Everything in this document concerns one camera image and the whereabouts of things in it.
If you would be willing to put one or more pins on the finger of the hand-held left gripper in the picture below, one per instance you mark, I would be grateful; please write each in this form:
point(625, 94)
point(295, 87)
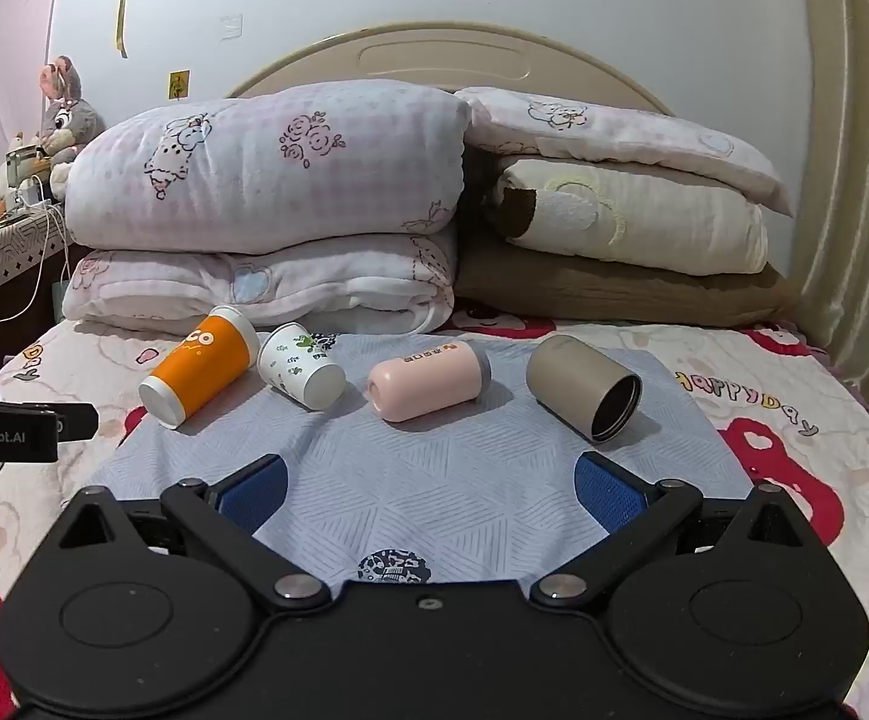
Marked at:
point(78, 421)

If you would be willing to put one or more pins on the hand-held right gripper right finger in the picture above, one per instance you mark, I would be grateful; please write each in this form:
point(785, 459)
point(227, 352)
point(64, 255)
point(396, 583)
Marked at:
point(605, 496)

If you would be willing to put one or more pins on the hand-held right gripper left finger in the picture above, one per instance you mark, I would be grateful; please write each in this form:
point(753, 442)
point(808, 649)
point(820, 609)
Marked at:
point(256, 493)

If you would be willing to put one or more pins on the beige metal cup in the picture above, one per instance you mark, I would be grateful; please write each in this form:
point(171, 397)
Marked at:
point(569, 379)

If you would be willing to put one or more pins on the white green-print paper cup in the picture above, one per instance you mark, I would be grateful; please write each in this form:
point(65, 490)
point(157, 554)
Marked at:
point(298, 369)

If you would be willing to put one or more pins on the orange and white cup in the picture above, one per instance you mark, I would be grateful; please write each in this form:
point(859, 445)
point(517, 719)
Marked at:
point(202, 367)

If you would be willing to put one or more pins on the pink cup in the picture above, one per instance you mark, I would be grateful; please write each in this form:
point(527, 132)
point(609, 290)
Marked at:
point(427, 381)

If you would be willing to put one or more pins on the grey-blue patterned cloth mat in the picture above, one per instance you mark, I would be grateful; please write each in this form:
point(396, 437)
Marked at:
point(419, 480)

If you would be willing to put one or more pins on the brown pillow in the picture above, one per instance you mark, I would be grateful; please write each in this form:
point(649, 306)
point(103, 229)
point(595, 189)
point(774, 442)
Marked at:
point(607, 286)

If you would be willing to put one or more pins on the white floral folded quilt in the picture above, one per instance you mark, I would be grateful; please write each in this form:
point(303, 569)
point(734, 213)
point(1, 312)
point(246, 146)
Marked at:
point(254, 277)

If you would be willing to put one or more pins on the pile of small nightstand things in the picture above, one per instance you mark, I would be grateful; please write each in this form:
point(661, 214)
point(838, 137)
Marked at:
point(14, 187)

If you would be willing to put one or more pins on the cream folded blanket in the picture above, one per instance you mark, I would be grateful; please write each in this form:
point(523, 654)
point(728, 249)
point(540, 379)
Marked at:
point(652, 221)

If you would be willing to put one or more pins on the grey plush rabbit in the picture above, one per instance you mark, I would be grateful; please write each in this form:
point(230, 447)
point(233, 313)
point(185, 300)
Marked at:
point(67, 120)

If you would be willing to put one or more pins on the pink checkered folded quilt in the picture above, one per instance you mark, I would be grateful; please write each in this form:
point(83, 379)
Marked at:
point(269, 165)

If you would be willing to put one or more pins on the pink printed pillow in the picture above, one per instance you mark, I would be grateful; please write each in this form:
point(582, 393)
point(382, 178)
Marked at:
point(629, 131)

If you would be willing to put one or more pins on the beige curtain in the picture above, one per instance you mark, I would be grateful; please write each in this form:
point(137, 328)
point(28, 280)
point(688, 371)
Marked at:
point(854, 165)

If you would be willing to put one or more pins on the beige wooden headboard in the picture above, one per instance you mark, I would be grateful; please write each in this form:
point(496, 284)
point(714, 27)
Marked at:
point(419, 52)

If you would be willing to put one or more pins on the yellow wall sticker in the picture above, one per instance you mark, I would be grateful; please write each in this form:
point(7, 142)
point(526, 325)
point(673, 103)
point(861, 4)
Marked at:
point(179, 84)

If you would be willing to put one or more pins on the white wall switch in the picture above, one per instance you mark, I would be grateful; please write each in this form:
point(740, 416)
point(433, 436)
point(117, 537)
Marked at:
point(233, 25)

